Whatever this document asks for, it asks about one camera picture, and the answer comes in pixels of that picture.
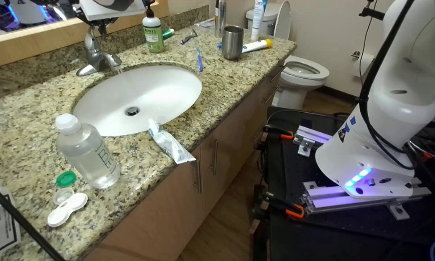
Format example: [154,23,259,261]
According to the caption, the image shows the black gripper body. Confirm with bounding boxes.
[74,9,119,28]

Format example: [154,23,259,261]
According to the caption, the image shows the chrome faucet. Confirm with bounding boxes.
[75,31,123,78]

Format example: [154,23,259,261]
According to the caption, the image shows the green soap pump bottle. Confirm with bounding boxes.
[140,2,167,54]

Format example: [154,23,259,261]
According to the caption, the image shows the wood framed mirror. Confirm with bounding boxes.
[0,0,171,70]

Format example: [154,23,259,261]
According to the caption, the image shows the white oval sink basin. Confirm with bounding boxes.
[71,62,204,139]

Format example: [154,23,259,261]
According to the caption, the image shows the blue toothbrush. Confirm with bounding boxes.
[194,46,206,73]

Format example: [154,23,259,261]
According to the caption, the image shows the clear plastic solution bottle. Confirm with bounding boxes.
[53,111,123,191]

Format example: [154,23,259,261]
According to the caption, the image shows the stainless steel cup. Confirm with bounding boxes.
[220,24,246,62]

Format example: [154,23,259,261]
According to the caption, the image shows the white toothpaste tube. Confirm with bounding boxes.
[146,117,197,166]

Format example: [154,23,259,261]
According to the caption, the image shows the green capped lens case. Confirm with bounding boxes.
[53,169,78,205]

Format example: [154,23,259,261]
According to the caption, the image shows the white tube yellow cap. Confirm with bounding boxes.
[241,37,274,54]

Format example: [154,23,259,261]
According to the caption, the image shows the white standing tube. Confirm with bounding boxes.
[249,0,270,43]

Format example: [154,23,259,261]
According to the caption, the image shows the white contact lens case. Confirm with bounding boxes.
[46,191,90,230]

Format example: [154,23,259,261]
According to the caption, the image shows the wooden vanity cabinet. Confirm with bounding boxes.
[80,60,287,261]

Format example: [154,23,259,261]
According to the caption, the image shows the black tripod leg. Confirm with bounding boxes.
[0,176,67,261]

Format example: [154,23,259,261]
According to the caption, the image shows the white toilet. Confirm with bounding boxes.
[245,0,332,112]

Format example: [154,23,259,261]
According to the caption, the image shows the orange black clamp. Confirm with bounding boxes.
[256,189,307,221]
[261,123,297,143]

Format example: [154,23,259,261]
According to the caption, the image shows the black robot cart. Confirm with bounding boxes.
[251,104,435,261]

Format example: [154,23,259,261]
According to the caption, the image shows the dark handled razor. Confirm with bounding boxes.
[180,27,200,46]

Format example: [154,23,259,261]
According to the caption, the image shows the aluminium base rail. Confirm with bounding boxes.
[300,176,432,223]
[293,123,336,157]

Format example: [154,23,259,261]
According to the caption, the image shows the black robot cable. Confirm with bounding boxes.
[358,0,417,170]

